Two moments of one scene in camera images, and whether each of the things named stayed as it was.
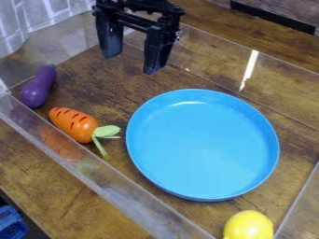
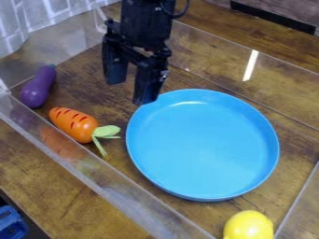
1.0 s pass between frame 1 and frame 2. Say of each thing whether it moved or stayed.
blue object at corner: stayed
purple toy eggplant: stayed
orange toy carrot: stayed
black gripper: moved
